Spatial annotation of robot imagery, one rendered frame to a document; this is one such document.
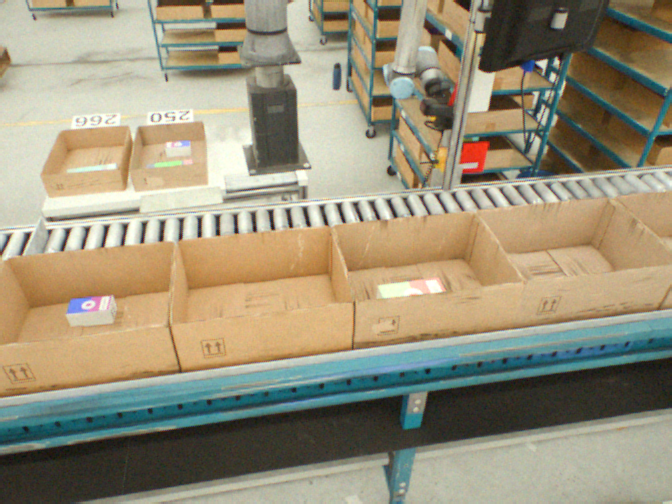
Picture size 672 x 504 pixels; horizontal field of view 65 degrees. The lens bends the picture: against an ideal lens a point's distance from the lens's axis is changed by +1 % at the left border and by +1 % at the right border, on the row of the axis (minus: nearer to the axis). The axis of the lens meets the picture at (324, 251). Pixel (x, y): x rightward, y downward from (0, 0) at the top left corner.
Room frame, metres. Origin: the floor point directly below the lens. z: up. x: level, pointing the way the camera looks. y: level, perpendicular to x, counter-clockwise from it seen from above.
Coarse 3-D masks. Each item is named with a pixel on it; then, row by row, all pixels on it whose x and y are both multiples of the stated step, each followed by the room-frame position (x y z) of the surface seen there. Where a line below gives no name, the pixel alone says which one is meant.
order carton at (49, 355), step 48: (0, 288) 0.89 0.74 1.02; (48, 288) 0.97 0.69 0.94; (96, 288) 0.99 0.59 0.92; (144, 288) 1.01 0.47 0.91; (0, 336) 0.80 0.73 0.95; (48, 336) 0.86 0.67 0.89; (96, 336) 0.72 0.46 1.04; (144, 336) 0.74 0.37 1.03; (0, 384) 0.69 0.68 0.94; (48, 384) 0.70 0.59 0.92; (96, 384) 0.72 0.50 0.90
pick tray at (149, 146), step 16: (144, 128) 2.10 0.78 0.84; (160, 128) 2.12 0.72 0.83; (176, 128) 2.13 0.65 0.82; (192, 128) 2.14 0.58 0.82; (144, 144) 2.10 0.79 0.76; (160, 144) 2.11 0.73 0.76; (192, 144) 2.11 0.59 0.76; (144, 160) 1.96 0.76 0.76; (160, 160) 1.96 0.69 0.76; (176, 160) 1.96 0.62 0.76; (144, 176) 1.74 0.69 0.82; (160, 176) 1.75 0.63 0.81; (176, 176) 1.76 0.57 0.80; (192, 176) 1.77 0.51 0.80
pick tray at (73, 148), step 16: (80, 128) 2.07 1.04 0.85; (96, 128) 2.08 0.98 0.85; (112, 128) 2.09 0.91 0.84; (128, 128) 2.08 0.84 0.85; (64, 144) 2.04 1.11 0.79; (80, 144) 2.07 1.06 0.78; (96, 144) 2.08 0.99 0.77; (112, 144) 2.09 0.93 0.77; (128, 144) 1.99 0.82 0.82; (48, 160) 1.81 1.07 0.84; (64, 160) 1.96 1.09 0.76; (80, 160) 1.96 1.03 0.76; (96, 160) 1.96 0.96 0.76; (112, 160) 1.96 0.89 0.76; (128, 160) 1.92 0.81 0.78; (48, 176) 1.69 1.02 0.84; (64, 176) 1.70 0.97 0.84; (80, 176) 1.71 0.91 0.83; (96, 176) 1.72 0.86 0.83; (112, 176) 1.73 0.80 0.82; (128, 176) 1.85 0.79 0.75; (48, 192) 1.69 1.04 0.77; (64, 192) 1.70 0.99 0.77; (80, 192) 1.71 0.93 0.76; (96, 192) 1.72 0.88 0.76; (112, 192) 1.73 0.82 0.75
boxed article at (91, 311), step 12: (72, 300) 0.94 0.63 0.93; (84, 300) 0.94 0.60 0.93; (96, 300) 0.94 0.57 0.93; (108, 300) 0.94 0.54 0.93; (72, 312) 0.90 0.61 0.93; (84, 312) 0.90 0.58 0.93; (96, 312) 0.90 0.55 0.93; (108, 312) 0.91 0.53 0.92; (72, 324) 0.89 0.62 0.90; (84, 324) 0.90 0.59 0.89; (96, 324) 0.90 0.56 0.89
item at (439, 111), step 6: (426, 102) 1.79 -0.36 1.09; (432, 102) 1.78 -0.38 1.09; (438, 102) 1.79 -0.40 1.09; (444, 102) 1.79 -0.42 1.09; (420, 108) 1.80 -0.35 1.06; (426, 108) 1.77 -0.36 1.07; (432, 108) 1.77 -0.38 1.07; (438, 108) 1.77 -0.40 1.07; (444, 108) 1.77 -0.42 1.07; (450, 108) 1.78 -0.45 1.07; (426, 114) 1.77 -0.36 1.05; (432, 114) 1.77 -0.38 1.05; (438, 114) 1.77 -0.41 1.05; (444, 114) 1.77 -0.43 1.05; (450, 114) 1.78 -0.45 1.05; (432, 120) 1.80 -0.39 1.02; (438, 120) 1.79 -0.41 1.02; (444, 120) 1.79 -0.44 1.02; (438, 126) 1.78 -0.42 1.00
